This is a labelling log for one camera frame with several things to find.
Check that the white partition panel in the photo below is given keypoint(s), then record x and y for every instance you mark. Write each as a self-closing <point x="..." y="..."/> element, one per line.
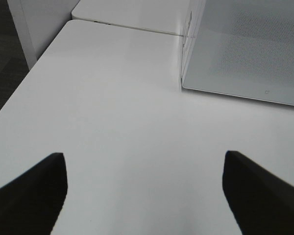
<point x="37" y="22"/>

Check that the white microwave door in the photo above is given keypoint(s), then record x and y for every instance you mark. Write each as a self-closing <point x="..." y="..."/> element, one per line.
<point x="243" y="48"/>

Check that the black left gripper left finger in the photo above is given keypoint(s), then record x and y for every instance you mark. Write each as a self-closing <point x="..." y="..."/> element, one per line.
<point x="31" y="203"/>

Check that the white microwave oven body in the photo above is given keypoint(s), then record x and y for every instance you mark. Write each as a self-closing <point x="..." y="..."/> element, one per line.
<point x="190" y="30"/>

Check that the white adjacent table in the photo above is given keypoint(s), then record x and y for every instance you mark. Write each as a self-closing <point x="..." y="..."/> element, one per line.
<point x="161" y="16"/>

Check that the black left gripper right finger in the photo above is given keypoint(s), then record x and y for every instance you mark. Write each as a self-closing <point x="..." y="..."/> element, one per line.
<point x="262" y="203"/>

